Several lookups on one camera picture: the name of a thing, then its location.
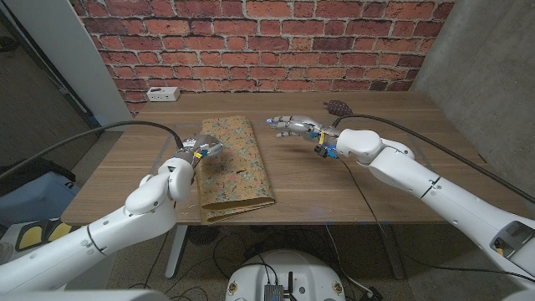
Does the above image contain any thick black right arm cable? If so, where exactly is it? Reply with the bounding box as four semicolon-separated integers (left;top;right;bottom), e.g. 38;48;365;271
331;114;535;206

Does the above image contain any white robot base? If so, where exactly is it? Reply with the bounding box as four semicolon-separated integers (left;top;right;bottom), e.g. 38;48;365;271
225;249;347;301

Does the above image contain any floral kraft wrapping paper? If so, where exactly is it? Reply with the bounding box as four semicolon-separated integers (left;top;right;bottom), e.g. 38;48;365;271
195;115;277;224

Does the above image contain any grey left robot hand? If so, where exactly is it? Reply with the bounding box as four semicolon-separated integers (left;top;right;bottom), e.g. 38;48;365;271
175;133;225;166

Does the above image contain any grey table leg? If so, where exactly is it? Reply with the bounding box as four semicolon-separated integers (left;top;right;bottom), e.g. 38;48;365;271
378;224;405;280

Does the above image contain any black cloth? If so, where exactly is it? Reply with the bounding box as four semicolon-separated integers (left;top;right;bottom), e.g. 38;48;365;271
0;157;77;197

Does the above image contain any white power strip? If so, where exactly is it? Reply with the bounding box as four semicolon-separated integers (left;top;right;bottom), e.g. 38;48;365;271
145;86;181;103

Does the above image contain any white table leg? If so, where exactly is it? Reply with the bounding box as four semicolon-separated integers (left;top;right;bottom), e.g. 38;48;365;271
165;225;189;279

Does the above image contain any white floor cable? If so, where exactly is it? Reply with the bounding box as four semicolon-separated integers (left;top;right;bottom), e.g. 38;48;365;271
324;224;375;296

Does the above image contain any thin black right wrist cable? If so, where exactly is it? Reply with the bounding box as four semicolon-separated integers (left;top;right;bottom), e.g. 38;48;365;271
336;156;535;284

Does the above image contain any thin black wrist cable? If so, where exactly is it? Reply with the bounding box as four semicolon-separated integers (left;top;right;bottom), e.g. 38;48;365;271
144;232;171;289
336;156;535;284

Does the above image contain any grey electronics box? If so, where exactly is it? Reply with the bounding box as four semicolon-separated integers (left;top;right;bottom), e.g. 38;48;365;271
262;283;286;301

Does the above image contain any black floor fan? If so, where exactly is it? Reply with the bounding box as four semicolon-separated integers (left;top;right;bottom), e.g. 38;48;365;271
186;225;221;247

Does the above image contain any brown pinecone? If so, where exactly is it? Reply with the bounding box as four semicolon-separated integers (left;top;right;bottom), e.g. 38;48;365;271
324;99;354;118

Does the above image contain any red brick printed backdrop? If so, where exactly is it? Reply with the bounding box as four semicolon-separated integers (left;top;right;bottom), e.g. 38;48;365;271
69;0;456;116

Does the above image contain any thin black left wrist cable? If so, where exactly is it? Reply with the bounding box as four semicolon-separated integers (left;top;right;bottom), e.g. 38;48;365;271
144;232;171;289

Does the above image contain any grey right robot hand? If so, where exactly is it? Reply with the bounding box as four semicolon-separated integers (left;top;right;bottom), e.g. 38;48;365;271
266;115;342;145

